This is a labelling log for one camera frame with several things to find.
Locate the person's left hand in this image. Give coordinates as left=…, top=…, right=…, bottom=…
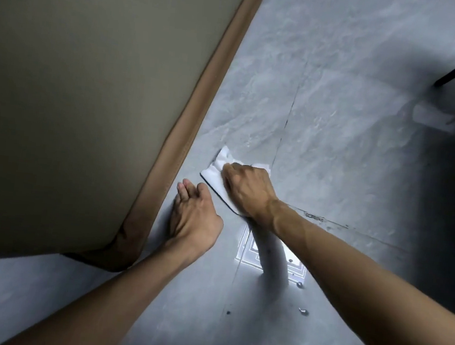
left=165, top=177, right=228, bottom=259

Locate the person's right hand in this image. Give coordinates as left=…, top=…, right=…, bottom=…
left=216, top=161, right=284, bottom=230

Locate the white tissue sheet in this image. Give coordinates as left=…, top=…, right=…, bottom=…
left=195, top=143, right=274, bottom=220

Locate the person's left forearm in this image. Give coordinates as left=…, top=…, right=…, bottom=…
left=2, top=223, right=209, bottom=345

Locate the person's right forearm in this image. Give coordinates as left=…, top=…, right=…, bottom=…
left=252, top=198, right=455, bottom=345

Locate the beige leather sofa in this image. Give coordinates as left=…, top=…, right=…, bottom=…
left=0, top=0, right=270, bottom=291

